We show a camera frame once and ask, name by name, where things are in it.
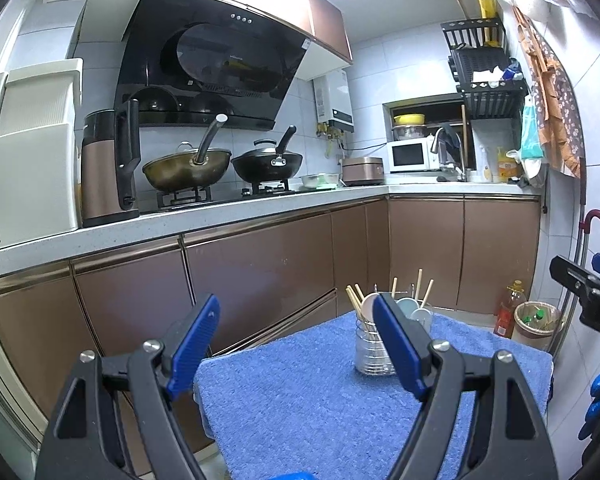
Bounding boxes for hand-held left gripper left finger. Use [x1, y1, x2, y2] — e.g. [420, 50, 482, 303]
[35, 294, 221, 480]

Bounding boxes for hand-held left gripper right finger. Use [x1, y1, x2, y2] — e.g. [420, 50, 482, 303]
[372, 294, 559, 480]

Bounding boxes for beige trash bin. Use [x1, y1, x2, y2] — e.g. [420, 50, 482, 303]
[514, 301, 561, 351]

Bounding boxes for large cooking oil bottle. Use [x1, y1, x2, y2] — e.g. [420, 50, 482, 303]
[494, 280, 529, 340]

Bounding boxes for bronze lower cabinets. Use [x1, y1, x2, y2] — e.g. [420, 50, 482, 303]
[0, 195, 542, 463]

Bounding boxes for blue terry towel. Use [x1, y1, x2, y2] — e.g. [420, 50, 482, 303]
[194, 310, 555, 480]

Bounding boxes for yellow detergent bottle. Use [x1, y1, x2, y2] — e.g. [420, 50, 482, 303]
[496, 146, 519, 184]

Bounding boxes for white bottle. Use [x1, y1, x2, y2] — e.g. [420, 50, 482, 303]
[480, 145, 496, 184]

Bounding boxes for black gas stove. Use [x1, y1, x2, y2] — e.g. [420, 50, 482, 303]
[155, 182, 307, 212]

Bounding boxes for teal hanging towel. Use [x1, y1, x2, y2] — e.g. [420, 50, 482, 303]
[520, 95, 546, 159]

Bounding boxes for orange patterned apron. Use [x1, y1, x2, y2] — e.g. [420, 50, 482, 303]
[512, 5, 584, 179]

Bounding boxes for bronze wok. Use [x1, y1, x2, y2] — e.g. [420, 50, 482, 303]
[142, 114, 232, 193]

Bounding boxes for brown rice cooker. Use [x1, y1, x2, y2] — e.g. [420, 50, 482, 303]
[341, 156, 385, 187]

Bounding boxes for glass food container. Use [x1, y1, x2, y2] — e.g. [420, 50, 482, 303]
[300, 172, 341, 191]

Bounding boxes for metal faucet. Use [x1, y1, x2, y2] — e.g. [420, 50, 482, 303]
[431, 127, 466, 181]

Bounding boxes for white microwave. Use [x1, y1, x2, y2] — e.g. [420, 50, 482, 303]
[386, 139, 441, 174]

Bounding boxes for black wok with lid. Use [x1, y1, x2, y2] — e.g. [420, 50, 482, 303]
[231, 126, 304, 183]

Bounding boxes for glass bowl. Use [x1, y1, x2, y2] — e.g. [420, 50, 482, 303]
[392, 124, 427, 141]

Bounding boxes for white rag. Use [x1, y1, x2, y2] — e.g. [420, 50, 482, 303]
[472, 66, 504, 85]

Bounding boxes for white countertop appliance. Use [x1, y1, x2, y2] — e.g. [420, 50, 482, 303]
[0, 57, 84, 254]

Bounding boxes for white water heater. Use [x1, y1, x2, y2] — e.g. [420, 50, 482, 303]
[312, 71, 356, 134]

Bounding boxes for yellow roll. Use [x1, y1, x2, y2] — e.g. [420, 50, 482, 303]
[477, 0, 501, 47]

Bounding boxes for black glass range hood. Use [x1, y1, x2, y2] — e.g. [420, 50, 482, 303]
[114, 0, 315, 132]

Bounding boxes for umbrella with red handle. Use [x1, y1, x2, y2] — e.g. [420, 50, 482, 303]
[555, 210, 600, 357]

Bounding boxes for black wall rack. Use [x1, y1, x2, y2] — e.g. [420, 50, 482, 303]
[441, 17, 529, 121]

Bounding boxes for brown kettle with black handle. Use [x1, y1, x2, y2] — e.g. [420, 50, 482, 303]
[81, 99, 141, 228]

